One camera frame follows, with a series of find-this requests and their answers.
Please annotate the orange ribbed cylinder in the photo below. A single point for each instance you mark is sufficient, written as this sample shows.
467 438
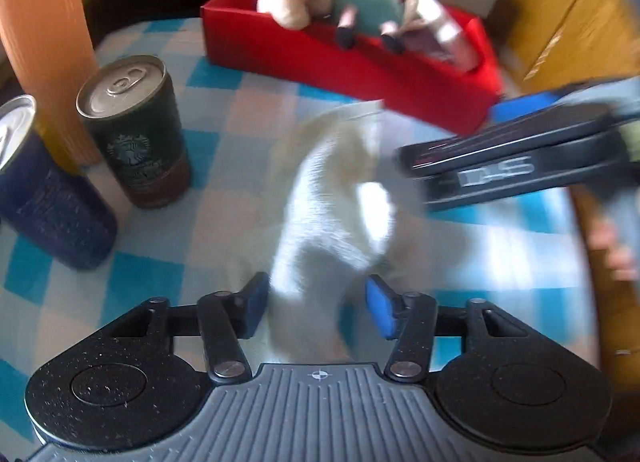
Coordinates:
50 51

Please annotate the red cardboard box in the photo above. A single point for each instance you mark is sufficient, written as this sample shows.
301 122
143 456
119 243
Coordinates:
238 37

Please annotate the person's right hand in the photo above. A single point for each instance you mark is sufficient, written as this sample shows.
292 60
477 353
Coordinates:
602 237

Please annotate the white fluffy sock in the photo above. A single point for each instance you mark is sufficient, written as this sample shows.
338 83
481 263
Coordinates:
333 223

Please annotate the dark Starbucks can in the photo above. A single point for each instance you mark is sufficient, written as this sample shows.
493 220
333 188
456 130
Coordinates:
130 110

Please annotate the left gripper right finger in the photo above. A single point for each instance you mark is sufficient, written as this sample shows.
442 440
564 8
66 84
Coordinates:
412 320

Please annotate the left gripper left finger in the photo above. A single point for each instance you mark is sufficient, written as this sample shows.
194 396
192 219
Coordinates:
220 320

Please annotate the wooden wardrobe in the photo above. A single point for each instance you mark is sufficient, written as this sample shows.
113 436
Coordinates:
543 44

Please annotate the pink pig plush toy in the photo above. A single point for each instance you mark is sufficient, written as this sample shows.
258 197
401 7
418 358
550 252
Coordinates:
374 18

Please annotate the blue white checkered tablecloth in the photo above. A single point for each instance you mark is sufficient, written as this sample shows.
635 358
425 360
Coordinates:
523 254

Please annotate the blue drink can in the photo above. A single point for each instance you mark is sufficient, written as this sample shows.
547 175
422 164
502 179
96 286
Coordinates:
62 213

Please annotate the pink knitted cloth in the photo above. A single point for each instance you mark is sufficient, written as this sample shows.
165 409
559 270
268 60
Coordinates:
422 42

